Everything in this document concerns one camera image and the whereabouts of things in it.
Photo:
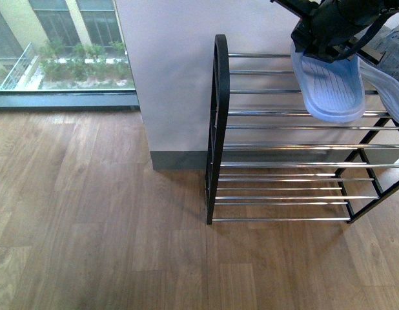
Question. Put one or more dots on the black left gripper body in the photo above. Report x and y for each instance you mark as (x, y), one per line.
(331, 31)

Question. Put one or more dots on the light blue slipper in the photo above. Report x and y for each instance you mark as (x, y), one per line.
(332, 92)

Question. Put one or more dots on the grey sneaker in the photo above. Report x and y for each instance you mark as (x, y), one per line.
(384, 77)

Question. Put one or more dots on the black metal shoe rack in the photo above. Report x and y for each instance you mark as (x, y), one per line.
(278, 174)

